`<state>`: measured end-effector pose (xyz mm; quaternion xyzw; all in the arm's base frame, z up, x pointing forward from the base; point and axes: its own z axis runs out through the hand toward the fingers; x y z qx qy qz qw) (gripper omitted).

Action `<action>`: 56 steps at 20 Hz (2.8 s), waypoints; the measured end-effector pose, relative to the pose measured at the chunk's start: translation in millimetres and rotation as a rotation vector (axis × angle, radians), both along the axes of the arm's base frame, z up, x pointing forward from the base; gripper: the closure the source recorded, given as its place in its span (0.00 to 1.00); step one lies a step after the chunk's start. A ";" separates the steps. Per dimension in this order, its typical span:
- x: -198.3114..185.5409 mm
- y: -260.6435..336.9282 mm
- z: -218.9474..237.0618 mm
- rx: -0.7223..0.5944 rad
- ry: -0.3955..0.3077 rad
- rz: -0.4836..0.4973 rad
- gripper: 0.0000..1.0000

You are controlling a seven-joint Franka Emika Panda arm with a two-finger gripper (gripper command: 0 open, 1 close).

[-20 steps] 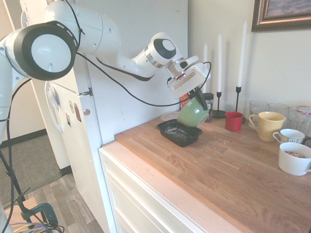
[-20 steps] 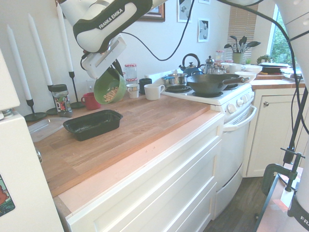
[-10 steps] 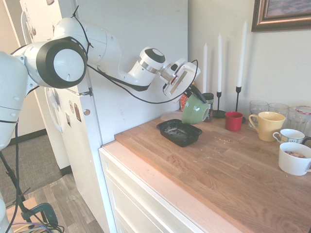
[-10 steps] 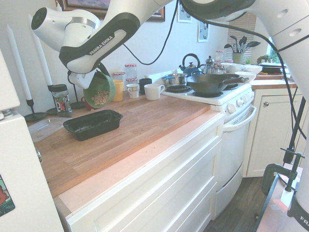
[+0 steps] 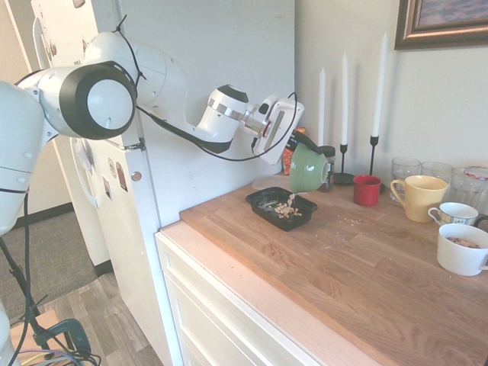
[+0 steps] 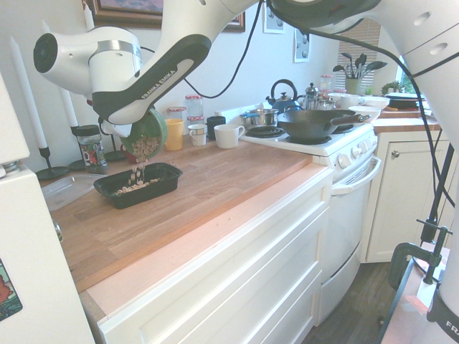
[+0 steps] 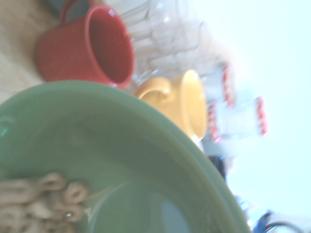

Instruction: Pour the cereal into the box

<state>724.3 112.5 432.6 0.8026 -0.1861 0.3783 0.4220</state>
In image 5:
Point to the framed picture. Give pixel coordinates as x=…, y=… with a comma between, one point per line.
x=442, y=26

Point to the brown rectangular fridge magnet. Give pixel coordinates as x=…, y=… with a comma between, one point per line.
x=121, y=176

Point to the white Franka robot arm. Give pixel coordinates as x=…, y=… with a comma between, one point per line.
x=106, y=99

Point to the short white taper candle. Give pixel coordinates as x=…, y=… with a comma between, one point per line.
x=322, y=106

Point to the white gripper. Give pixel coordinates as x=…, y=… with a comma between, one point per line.
x=284, y=137

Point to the small photo fridge magnet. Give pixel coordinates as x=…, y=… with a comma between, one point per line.
x=107, y=187

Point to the round fridge magnet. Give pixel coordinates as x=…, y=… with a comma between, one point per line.
x=111, y=167

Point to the white refrigerator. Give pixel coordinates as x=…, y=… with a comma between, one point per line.
x=228, y=57

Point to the clear drinking glass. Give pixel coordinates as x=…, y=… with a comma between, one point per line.
x=438, y=169
x=405, y=167
x=467, y=190

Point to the red cup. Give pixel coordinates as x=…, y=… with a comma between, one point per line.
x=366, y=192

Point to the white kitchen cabinet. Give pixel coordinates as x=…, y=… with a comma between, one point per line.
x=213, y=312

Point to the yellow mug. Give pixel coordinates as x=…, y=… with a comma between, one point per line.
x=423, y=202

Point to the black tripod stand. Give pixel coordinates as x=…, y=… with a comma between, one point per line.
x=19, y=282

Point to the tall white taper candle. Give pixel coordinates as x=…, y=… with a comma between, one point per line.
x=379, y=87

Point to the black candle holder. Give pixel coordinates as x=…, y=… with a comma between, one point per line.
x=374, y=140
x=344, y=179

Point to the clear plastic lid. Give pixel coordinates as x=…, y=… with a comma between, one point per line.
x=267, y=182

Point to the green ceramic bowl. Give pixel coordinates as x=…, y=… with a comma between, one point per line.
x=307, y=167

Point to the orange snack bag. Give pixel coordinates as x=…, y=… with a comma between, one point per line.
x=286, y=162

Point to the large white mug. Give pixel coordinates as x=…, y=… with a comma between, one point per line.
x=459, y=261

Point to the medium white taper candle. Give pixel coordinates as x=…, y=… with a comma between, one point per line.
x=344, y=99

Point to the green clamp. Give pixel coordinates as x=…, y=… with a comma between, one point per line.
x=74, y=331

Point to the spice jar with black cap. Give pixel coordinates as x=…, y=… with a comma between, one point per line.
x=329, y=150

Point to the large photo fridge magnet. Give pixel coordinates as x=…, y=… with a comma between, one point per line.
x=85, y=45

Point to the round cereal rings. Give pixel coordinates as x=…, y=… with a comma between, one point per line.
x=285, y=210

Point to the silver round knob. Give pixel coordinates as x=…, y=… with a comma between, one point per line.
x=136, y=175

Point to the brown wooden board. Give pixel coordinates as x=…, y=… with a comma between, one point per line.
x=42, y=324

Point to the white patterned mug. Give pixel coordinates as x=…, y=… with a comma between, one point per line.
x=455, y=213

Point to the grey floor rug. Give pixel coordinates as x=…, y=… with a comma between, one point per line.
x=57, y=251

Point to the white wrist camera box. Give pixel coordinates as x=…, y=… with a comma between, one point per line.
x=270, y=103

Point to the black plastic food container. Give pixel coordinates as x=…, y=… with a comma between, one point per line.
x=295, y=225

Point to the brown cereal flakes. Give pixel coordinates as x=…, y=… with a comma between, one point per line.
x=463, y=242

